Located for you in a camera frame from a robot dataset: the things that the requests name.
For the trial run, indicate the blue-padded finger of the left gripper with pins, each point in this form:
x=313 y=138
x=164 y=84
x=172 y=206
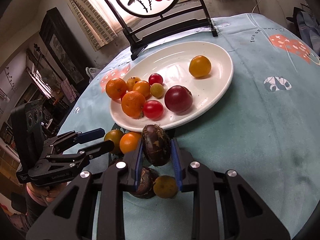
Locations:
x=85 y=137

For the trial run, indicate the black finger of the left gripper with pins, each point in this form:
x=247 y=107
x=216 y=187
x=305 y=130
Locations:
x=97 y=150

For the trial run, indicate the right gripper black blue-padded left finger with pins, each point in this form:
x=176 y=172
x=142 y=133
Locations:
x=71 y=215

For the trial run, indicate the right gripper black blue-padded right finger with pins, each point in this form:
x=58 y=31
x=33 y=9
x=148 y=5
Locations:
x=244 y=214

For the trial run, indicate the dark brown passion fruit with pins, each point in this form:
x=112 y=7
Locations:
x=156 y=145

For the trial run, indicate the mandarin orange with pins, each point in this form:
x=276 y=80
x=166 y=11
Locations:
x=116 y=88
x=132 y=104

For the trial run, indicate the red cherry tomato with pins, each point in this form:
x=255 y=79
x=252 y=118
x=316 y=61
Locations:
x=155 y=78
x=153 y=109

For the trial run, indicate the small orange back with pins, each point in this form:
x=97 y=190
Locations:
x=142 y=87

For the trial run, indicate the greenish yellow round fruit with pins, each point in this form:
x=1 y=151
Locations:
x=165 y=187

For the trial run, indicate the yellow guava fruit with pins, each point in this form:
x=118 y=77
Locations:
x=131 y=82

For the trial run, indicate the small yellow-green fruit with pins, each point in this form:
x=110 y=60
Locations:
x=157 y=90

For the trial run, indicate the dark red apple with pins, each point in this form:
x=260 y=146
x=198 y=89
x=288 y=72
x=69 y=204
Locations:
x=178 y=99

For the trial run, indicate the large yellow-orange tomato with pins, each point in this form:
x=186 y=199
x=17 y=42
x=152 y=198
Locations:
x=200 y=66

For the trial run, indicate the red tomato with stem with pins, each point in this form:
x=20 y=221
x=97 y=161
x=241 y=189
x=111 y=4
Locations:
x=115 y=135

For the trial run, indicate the large orange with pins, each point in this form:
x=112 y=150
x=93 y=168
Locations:
x=129 y=142

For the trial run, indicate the person's left hand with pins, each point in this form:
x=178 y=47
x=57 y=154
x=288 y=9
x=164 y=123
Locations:
x=42 y=196

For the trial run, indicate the light blue printed tablecloth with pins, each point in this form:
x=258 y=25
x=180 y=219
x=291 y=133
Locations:
x=266 y=127

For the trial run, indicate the white oval plate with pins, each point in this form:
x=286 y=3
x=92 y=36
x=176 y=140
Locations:
x=172 y=63

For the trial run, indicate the checked curtain left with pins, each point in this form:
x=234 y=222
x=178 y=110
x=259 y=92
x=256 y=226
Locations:
x=93 y=22

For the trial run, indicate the black framed persimmon screen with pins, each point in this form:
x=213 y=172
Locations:
x=159 y=11

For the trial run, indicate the blue clothes pile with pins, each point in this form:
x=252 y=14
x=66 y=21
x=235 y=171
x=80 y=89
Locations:
x=307 y=28

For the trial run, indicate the dark framed wall picture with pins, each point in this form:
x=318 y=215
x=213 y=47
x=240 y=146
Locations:
x=65 y=49

